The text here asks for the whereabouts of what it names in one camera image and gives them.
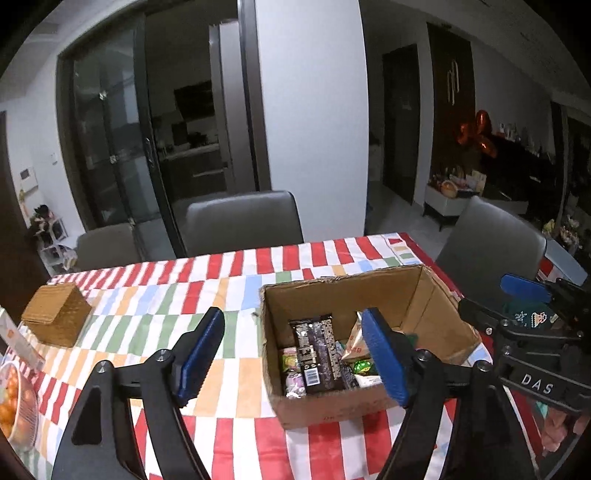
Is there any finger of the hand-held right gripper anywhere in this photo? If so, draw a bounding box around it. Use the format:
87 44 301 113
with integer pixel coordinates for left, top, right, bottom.
457 298 591 344
501 274 591 324

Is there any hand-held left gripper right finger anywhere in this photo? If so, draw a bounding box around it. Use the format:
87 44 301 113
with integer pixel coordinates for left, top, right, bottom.
359 307 536 480

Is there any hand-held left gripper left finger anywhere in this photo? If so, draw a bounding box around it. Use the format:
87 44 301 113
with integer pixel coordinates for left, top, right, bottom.
51 306 227 480

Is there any beige snack packet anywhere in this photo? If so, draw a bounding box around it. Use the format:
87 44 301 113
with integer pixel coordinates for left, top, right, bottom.
342 311 374 361

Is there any dark snack bar packet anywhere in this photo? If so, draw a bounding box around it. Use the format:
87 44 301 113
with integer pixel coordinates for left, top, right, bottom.
318 315 358 389
290 318 334 394

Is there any cardboard box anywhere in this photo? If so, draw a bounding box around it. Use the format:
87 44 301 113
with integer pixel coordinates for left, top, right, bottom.
259 264 483 430

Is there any pink candy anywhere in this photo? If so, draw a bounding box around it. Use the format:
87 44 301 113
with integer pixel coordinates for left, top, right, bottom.
284 369 306 398

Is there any person's right hand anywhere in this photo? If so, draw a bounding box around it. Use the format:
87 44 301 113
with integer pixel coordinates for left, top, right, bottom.
538 406 587 455

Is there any green printed bag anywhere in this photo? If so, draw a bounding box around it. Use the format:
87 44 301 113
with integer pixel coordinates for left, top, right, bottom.
503 300 559 328

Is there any grey dining chair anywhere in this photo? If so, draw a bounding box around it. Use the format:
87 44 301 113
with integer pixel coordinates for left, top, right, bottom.
75 224 141 271
185 191 305 257
434 196 548 310

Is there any colourful striped tablecloth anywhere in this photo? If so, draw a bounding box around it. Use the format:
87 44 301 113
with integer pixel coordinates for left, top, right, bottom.
0 232 546 480

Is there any white low side table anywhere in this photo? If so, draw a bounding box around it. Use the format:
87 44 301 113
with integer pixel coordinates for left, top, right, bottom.
424 182 467 232

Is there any dark sideboard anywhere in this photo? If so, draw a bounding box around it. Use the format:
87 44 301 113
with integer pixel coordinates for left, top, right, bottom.
480 134 555 215

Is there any woven tissue box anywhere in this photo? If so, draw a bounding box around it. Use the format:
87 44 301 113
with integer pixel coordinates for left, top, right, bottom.
21 284 92 348

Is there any orange foil balloon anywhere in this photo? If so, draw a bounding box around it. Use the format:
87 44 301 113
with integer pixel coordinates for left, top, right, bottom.
457 110 498 158

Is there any white toy shelf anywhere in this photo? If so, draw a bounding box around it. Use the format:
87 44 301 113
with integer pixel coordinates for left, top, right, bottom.
30 205 77 275

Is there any orange and white carton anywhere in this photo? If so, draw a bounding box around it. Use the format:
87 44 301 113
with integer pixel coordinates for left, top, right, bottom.
0 307 44 370

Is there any glass bowl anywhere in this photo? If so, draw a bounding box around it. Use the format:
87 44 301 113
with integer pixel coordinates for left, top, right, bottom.
0 360 40 453

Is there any pile of oranges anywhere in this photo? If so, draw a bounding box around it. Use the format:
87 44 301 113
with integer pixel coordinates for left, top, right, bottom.
0 367 35 439

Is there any dark interior door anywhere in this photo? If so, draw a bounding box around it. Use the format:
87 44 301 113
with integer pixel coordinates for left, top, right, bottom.
382 44 421 206

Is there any dark wooden wardrobe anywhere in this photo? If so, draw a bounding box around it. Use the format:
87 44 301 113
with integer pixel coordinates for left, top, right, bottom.
427 23 478 185

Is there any glass sliding door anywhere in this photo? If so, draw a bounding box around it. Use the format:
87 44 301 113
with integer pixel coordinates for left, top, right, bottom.
56 0 271 259

